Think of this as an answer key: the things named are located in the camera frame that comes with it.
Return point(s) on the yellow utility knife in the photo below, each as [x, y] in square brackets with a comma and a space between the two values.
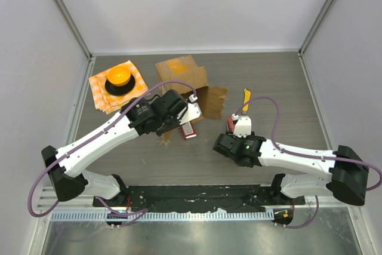
[247, 97]

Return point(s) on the red toothpaste box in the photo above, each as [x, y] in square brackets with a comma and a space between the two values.
[231, 123]

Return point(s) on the brown cardboard express box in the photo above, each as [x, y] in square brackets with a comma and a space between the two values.
[210, 98]

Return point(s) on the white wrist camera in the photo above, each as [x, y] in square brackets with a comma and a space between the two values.
[191, 112]
[242, 125]

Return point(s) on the aluminium frame rail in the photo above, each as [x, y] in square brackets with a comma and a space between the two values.
[64, 12]

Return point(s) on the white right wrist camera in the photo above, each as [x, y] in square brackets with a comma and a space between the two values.
[242, 125]

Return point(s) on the slotted cable duct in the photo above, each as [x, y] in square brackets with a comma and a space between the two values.
[106, 215]

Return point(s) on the orange patterned cloth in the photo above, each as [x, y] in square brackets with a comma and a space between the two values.
[109, 103]

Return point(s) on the silver toothpaste box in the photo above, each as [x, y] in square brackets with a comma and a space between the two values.
[188, 130]

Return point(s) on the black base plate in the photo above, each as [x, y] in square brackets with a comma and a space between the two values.
[203, 198]

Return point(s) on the orange bowl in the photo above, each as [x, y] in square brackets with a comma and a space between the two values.
[119, 76]

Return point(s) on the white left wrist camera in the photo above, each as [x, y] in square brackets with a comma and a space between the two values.
[191, 112]

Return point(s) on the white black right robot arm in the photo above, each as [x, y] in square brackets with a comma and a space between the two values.
[340, 172]

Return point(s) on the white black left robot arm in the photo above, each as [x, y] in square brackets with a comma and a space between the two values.
[69, 175]

